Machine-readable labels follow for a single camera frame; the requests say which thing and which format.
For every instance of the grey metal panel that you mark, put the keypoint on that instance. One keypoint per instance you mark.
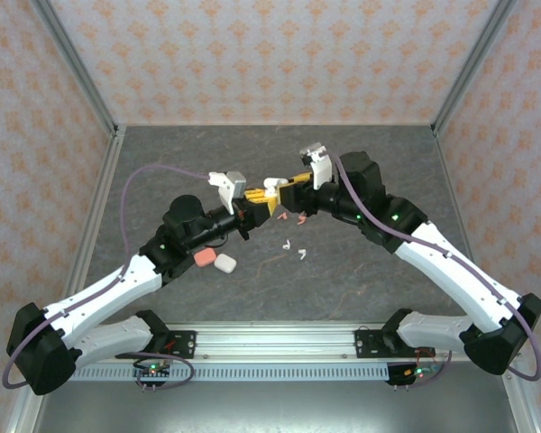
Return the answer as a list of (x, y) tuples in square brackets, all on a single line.
[(270, 406)]

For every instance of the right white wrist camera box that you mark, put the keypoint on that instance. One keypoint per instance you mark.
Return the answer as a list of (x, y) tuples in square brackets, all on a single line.
[(321, 169)]

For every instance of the white earbud charging case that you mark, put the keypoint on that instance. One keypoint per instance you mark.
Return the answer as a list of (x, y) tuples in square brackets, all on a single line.
[(272, 182), (225, 263)]

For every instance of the aluminium frame bar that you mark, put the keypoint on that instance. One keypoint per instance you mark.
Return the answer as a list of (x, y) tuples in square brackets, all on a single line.
[(525, 406), (22, 417)]

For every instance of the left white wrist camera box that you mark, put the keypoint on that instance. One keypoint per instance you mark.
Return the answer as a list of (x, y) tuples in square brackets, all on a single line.
[(235, 180)]

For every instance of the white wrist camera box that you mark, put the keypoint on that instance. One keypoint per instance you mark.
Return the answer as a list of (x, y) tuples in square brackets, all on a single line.
[(321, 169), (235, 180)]

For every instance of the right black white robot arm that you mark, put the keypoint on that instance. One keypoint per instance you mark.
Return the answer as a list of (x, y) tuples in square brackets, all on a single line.
[(451, 282)]

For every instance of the aluminium frame post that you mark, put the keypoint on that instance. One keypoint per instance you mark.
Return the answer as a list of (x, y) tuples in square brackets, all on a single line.
[(471, 67), (79, 67)]

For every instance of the pink earbud charging case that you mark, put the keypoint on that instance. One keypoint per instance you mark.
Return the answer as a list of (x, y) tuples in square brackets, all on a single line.
[(204, 257)]

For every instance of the aluminium table side rail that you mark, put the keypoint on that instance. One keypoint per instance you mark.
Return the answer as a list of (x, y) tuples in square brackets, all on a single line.
[(454, 180), (103, 180)]

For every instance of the aluminium mounting rail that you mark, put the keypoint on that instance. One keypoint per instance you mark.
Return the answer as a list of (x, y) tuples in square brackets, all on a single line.
[(275, 343)]

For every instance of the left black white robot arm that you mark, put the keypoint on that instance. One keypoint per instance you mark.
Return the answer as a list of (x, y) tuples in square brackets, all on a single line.
[(110, 295)]

